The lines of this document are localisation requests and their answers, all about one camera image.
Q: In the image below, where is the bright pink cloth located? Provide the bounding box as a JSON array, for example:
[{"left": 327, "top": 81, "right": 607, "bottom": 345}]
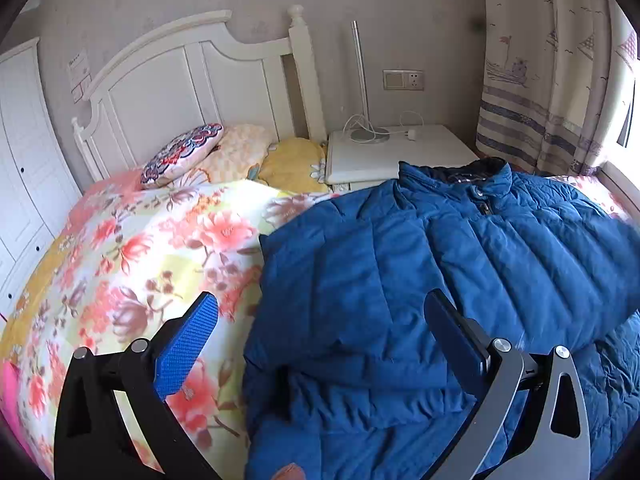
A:
[{"left": 0, "top": 360, "right": 32, "bottom": 443}]

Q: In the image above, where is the white charger cable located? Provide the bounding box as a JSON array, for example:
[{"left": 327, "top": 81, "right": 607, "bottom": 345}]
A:
[{"left": 344, "top": 111, "right": 426, "bottom": 141}]

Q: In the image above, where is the paper sheet on wall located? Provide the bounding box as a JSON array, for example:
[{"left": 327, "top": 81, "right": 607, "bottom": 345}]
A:
[{"left": 66, "top": 50, "right": 93, "bottom": 102}]

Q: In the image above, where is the floral duvet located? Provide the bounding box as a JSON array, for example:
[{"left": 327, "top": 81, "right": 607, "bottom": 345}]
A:
[{"left": 0, "top": 169, "right": 633, "bottom": 480}]

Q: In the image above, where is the pink floral pillow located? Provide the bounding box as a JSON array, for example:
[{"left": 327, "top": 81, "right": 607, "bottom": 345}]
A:
[{"left": 67, "top": 169, "right": 148, "bottom": 226}]

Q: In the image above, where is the silver desk lamp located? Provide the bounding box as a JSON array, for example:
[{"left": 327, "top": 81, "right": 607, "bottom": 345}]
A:
[{"left": 348, "top": 20, "right": 392, "bottom": 143}]

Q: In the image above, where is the blue puffer jacket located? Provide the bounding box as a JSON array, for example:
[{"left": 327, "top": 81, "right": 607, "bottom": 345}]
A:
[{"left": 243, "top": 157, "right": 640, "bottom": 480}]

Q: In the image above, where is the wall socket panel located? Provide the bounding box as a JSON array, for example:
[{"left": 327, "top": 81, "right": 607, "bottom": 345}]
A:
[{"left": 383, "top": 69, "right": 425, "bottom": 92}]

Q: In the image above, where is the white bed headboard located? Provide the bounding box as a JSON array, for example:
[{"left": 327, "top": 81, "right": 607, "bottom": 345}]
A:
[{"left": 71, "top": 5, "right": 328, "bottom": 183}]

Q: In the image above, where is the yellow bed sheet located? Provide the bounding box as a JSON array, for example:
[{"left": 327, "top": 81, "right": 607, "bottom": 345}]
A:
[{"left": 0, "top": 237, "right": 68, "bottom": 361}]

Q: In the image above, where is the printed striped curtain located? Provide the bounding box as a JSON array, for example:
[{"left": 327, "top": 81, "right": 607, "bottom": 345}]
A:
[{"left": 475, "top": 0, "right": 640, "bottom": 178}]

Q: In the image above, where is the round patterned cushion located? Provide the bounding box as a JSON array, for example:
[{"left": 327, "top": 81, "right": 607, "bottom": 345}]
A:
[{"left": 141, "top": 122, "right": 225, "bottom": 190}]

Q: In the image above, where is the white wardrobe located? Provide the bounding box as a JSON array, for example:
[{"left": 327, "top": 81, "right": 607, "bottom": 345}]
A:
[{"left": 0, "top": 37, "right": 83, "bottom": 318}]

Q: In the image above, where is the white nightstand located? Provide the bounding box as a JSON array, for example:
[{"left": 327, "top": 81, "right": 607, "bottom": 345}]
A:
[{"left": 325, "top": 124, "right": 481, "bottom": 192}]

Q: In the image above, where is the yellow floral pillow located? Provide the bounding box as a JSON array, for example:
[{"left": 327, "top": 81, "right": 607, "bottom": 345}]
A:
[{"left": 257, "top": 137, "right": 330, "bottom": 194}]

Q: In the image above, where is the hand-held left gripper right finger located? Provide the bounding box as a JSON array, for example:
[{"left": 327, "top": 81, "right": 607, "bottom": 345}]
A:
[{"left": 424, "top": 289, "right": 591, "bottom": 480}]

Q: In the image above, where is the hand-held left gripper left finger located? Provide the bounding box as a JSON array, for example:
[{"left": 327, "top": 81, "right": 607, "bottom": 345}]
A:
[{"left": 54, "top": 291, "right": 221, "bottom": 480}]

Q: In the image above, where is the peach patterned pillow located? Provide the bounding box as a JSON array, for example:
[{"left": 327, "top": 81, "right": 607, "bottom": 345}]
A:
[{"left": 187, "top": 124, "right": 275, "bottom": 183}]

